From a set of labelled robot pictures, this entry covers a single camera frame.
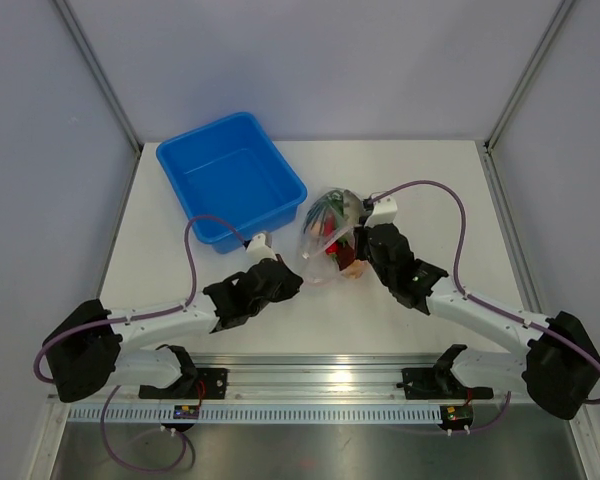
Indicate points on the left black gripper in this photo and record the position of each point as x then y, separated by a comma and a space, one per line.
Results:
291, 285

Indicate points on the right small circuit board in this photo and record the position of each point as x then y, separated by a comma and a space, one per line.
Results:
458, 413

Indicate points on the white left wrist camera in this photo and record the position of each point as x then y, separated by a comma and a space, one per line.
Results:
260, 248

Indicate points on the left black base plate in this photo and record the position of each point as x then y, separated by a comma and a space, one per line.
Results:
204, 383

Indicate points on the aluminium frame post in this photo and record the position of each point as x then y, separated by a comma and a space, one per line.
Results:
531, 70
80, 39

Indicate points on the green toy scallion strands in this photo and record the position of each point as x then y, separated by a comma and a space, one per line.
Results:
325, 214

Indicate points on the right aluminium frame post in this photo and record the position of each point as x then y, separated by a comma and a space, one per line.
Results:
531, 70

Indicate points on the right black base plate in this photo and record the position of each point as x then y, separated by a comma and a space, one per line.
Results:
431, 383

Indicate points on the small circuit board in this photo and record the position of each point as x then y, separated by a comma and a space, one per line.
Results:
458, 413
186, 412

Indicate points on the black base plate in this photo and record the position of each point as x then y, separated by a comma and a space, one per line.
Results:
431, 383
204, 383

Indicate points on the blue plastic bin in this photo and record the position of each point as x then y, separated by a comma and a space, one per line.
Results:
231, 169

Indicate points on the left aluminium frame post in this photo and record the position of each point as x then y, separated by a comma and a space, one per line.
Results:
80, 39

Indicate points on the red toy chili pepper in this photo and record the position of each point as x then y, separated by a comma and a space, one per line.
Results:
333, 235

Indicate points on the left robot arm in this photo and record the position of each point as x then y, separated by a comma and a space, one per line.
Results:
95, 347

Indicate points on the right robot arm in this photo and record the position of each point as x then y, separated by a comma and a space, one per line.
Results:
551, 359

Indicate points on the white slotted cable duct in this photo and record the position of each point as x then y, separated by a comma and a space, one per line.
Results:
262, 414

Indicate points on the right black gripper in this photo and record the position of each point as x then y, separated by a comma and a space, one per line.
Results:
361, 236

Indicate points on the clear zip top bag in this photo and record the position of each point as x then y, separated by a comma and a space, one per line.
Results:
316, 267

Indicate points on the aluminium mounting rail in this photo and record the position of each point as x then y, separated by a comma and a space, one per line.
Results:
273, 379

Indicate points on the left small circuit board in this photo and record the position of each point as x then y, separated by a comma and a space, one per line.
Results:
186, 412

